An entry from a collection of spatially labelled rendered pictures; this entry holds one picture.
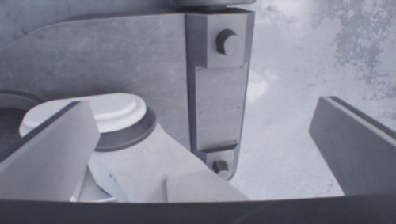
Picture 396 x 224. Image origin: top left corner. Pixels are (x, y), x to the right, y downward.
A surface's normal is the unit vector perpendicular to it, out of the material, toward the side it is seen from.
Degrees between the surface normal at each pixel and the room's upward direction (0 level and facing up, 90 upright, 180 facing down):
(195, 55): 45
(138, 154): 90
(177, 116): 0
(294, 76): 0
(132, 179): 90
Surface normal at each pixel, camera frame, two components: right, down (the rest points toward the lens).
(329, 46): 0.21, 0.51
